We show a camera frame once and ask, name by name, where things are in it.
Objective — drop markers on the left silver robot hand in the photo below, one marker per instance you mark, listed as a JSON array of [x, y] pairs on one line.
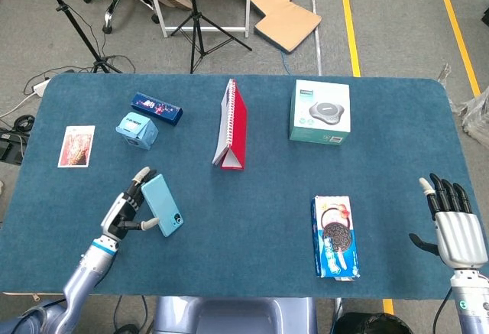
[[122, 211]]

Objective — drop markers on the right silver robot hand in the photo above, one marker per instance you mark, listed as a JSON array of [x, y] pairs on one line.
[[458, 234]]

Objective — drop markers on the light blue smartphone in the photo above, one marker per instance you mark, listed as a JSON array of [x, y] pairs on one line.
[[160, 204]]

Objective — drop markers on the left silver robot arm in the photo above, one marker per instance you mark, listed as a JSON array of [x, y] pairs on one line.
[[82, 276]]

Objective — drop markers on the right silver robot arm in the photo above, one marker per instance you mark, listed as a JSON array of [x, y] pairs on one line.
[[471, 299]]

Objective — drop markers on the printed photo card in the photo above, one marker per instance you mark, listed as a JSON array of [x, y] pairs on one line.
[[76, 146]]

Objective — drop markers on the small light blue carton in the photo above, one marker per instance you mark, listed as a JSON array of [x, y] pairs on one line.
[[137, 131]]

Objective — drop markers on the dark blue long box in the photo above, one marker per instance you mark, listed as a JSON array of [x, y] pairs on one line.
[[156, 108]]

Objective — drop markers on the crumpled clear plastic wrap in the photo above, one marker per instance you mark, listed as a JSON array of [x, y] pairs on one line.
[[477, 116]]

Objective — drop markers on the blue Oreo cookie box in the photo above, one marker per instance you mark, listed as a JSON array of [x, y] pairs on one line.
[[336, 238]]

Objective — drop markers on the black bin bag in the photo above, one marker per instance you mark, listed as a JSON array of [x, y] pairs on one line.
[[370, 324]]

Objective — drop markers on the blue felt table cloth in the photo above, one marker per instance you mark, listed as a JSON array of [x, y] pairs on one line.
[[248, 215]]

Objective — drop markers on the black foot pedal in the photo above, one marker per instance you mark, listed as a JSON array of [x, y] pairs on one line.
[[9, 146]]

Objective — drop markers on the red standing desk calendar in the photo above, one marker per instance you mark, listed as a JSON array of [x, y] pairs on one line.
[[237, 127]]

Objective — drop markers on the white power strip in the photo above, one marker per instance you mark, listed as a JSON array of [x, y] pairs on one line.
[[41, 87]]

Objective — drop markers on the lavender robot torso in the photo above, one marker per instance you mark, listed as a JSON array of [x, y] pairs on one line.
[[237, 316]]

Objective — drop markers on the teal speakerphone box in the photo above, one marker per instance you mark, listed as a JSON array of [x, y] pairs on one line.
[[321, 108]]

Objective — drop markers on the black tripod stand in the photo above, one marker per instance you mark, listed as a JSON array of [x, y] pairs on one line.
[[76, 24], [196, 24]]

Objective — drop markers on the white desk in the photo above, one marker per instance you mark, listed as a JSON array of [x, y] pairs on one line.
[[162, 17]]

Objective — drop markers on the brown cardboard sheet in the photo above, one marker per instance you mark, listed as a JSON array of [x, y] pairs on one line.
[[282, 5]]

